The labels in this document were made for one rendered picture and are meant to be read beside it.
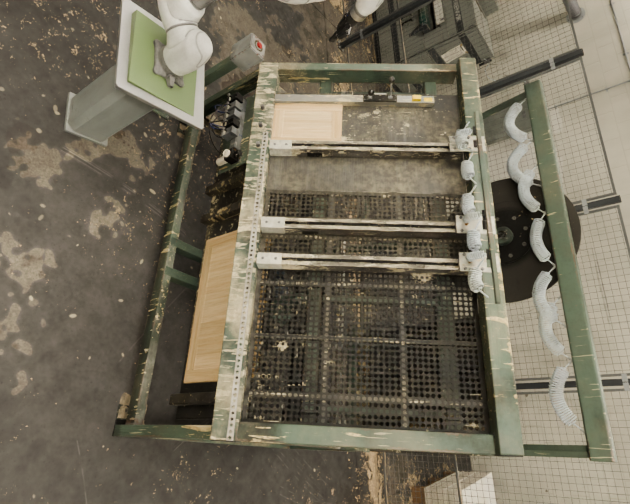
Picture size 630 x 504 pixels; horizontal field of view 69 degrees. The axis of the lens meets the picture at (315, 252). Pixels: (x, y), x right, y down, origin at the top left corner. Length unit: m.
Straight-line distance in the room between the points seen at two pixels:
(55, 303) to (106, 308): 0.28
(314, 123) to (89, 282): 1.56
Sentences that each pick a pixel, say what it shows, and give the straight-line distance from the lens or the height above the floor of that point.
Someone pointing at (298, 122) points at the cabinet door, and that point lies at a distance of 2.84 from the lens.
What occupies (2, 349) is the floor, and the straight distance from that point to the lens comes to 2.63.
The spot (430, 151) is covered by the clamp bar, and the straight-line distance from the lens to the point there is 2.69.
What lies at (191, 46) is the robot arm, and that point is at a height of 1.01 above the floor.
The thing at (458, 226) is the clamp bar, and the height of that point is 1.77.
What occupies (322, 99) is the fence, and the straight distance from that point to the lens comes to 2.92.
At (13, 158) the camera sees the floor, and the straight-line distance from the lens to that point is 2.86.
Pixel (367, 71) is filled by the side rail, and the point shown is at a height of 1.36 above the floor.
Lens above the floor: 2.46
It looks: 34 degrees down
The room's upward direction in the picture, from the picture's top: 76 degrees clockwise
